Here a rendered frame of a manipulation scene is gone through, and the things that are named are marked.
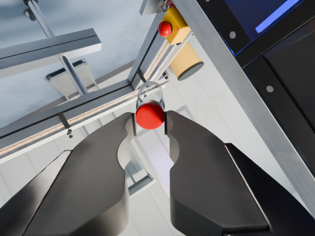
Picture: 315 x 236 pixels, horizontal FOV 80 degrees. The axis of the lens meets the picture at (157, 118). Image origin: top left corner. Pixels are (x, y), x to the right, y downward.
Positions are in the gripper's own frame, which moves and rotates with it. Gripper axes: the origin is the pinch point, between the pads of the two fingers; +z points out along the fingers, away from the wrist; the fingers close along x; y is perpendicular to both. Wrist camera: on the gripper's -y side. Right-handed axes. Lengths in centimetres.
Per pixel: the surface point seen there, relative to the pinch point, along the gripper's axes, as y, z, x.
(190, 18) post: -4.3, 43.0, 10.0
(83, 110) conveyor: 39, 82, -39
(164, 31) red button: -1.4, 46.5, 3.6
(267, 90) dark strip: 9.5, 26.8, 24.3
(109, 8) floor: -11, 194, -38
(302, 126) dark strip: 15.3, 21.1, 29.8
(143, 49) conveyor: 9, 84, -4
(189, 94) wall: 113, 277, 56
